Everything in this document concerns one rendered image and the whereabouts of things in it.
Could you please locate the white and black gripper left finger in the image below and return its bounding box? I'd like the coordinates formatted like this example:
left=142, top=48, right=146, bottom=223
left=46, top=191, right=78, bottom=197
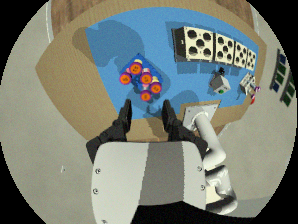
left=86, top=99, right=132, bottom=165

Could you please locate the white tube rack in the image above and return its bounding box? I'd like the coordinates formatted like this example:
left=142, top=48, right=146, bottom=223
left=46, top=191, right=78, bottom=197
left=239, top=72, right=255, bottom=95

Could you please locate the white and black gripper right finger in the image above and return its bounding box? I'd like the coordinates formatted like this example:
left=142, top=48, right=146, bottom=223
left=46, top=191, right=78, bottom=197
left=161, top=99, right=208, bottom=162

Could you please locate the blue mat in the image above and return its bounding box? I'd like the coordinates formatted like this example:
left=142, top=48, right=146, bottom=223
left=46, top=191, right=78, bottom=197
left=85, top=7, right=259, bottom=120

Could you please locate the cream bucket adapter block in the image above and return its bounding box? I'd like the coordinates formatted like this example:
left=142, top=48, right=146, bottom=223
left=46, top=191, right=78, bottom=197
left=232, top=41, right=247, bottom=68
left=212, top=33, right=234, bottom=64
left=245, top=48, right=256, bottom=71
left=174, top=27, right=213, bottom=60

